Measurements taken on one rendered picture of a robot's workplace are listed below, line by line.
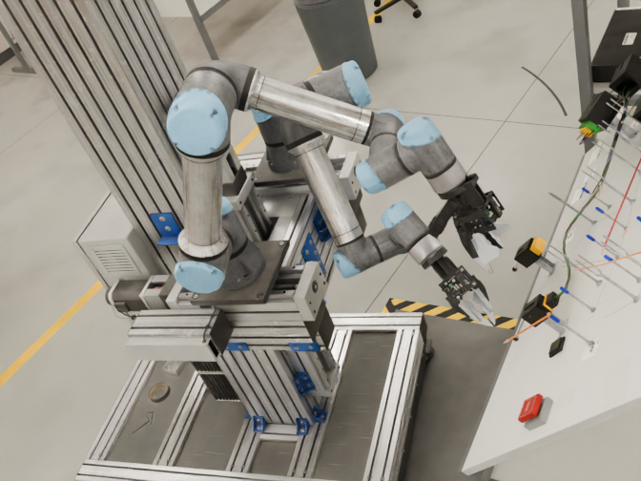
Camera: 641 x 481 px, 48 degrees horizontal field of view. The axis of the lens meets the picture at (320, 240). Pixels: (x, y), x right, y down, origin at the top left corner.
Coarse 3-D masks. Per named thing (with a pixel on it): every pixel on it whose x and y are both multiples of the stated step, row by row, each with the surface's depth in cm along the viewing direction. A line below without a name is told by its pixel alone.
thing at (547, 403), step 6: (546, 402) 141; (552, 402) 142; (540, 408) 141; (546, 408) 140; (540, 414) 140; (546, 414) 140; (528, 420) 143; (534, 420) 140; (540, 420) 139; (546, 420) 139; (528, 426) 142; (534, 426) 141; (540, 426) 140
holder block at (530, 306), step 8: (536, 296) 160; (544, 296) 159; (528, 304) 161; (536, 304) 156; (528, 312) 158; (536, 312) 157; (544, 312) 156; (528, 320) 160; (536, 320) 159; (544, 320) 158
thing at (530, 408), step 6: (534, 396) 142; (540, 396) 142; (528, 402) 143; (534, 402) 141; (540, 402) 141; (522, 408) 144; (528, 408) 141; (534, 408) 140; (522, 414) 142; (528, 414) 140; (534, 414) 139; (522, 420) 142
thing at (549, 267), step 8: (528, 240) 189; (520, 248) 192; (528, 248) 186; (520, 256) 189; (528, 256) 188; (536, 256) 186; (528, 264) 190; (544, 264) 189; (552, 264) 190; (552, 272) 188
